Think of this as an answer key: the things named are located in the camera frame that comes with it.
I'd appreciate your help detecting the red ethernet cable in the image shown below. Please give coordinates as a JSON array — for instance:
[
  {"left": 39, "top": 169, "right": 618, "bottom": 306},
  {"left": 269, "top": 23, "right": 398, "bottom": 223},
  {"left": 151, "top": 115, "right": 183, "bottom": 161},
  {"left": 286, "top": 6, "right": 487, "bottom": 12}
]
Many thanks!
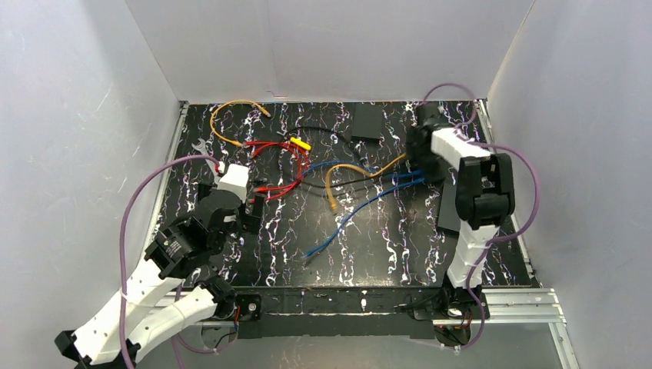
[{"left": 244, "top": 140, "right": 311, "bottom": 200}]

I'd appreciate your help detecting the black ethernet cable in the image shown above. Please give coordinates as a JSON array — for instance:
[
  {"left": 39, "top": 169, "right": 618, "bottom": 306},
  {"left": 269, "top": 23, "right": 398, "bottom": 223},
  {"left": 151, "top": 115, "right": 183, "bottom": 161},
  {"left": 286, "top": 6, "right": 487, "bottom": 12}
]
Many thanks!
[{"left": 277, "top": 125, "right": 424, "bottom": 191}]

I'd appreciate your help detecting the orange ethernet cable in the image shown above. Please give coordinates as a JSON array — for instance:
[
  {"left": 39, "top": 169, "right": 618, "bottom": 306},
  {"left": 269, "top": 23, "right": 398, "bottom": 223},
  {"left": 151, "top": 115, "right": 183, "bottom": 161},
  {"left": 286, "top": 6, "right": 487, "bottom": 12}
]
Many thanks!
[
  {"left": 210, "top": 99, "right": 272, "bottom": 148},
  {"left": 324, "top": 152, "right": 408, "bottom": 211}
]

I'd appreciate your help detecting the black pad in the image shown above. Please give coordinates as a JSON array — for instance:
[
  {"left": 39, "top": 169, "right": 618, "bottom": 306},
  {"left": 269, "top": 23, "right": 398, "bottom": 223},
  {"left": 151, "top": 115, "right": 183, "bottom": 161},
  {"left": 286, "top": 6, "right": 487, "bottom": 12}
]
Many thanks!
[{"left": 437, "top": 181, "right": 461, "bottom": 233}]

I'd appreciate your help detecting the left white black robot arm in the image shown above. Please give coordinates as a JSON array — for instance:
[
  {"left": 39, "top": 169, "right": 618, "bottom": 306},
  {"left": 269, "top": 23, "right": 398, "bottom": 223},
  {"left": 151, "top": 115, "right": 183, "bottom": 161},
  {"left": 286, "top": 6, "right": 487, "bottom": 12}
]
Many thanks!
[{"left": 54, "top": 184, "right": 265, "bottom": 368}]

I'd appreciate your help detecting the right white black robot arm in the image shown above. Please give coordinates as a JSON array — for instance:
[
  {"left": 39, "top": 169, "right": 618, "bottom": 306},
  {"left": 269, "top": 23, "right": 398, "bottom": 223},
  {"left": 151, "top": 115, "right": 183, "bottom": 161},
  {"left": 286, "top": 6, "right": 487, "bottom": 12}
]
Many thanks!
[{"left": 405, "top": 103, "right": 515, "bottom": 307}]

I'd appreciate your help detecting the black box at back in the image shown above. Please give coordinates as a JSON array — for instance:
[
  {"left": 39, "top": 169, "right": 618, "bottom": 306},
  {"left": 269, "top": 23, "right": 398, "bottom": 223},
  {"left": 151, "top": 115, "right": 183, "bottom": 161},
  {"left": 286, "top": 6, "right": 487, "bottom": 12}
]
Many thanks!
[{"left": 351, "top": 102, "right": 384, "bottom": 141}]

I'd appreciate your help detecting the silver open-end wrench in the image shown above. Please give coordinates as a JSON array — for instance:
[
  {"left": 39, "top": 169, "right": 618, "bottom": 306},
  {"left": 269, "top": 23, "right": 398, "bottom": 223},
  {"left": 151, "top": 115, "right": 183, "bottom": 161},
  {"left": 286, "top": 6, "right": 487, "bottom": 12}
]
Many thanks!
[{"left": 191, "top": 138, "right": 220, "bottom": 184}]

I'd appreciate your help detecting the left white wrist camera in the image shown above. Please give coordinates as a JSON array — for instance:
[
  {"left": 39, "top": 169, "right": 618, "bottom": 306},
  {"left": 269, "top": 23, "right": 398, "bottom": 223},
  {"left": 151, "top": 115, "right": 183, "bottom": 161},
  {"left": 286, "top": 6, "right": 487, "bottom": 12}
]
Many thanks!
[{"left": 217, "top": 161, "right": 249, "bottom": 202}]

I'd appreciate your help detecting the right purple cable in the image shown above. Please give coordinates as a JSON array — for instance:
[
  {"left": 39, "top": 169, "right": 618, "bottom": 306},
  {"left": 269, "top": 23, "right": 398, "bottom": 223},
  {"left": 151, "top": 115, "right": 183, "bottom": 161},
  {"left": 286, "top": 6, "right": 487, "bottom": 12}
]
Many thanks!
[{"left": 422, "top": 83, "right": 541, "bottom": 352}]

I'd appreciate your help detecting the purple cable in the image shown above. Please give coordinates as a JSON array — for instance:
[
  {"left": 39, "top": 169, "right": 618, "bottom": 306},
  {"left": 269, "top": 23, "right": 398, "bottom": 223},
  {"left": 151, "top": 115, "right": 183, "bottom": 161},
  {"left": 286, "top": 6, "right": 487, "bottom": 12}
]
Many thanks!
[
  {"left": 118, "top": 155, "right": 228, "bottom": 369},
  {"left": 422, "top": 83, "right": 541, "bottom": 352}
]

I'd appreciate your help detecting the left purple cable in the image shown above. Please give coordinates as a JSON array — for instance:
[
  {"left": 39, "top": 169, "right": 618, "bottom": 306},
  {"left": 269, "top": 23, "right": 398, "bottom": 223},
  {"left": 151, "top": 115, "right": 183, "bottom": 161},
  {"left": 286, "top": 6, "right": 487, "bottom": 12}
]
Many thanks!
[{"left": 118, "top": 155, "right": 228, "bottom": 369}]

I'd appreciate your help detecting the yellow handle screwdriver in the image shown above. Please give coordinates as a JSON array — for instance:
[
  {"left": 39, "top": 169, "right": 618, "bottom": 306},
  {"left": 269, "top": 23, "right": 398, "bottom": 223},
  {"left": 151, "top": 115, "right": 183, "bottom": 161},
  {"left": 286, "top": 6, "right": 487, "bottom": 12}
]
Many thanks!
[{"left": 289, "top": 137, "right": 312, "bottom": 151}]

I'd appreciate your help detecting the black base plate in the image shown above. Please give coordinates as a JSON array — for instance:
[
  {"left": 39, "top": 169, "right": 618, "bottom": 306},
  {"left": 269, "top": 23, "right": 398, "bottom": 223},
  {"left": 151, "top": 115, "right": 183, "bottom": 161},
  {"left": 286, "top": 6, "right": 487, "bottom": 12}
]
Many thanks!
[{"left": 185, "top": 286, "right": 485, "bottom": 341}]

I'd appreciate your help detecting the aluminium front rail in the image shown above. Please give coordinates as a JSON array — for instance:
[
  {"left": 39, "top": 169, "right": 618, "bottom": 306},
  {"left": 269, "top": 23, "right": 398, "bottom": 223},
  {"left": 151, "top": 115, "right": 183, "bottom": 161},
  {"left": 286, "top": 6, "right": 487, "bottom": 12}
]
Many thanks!
[{"left": 146, "top": 288, "right": 580, "bottom": 368}]

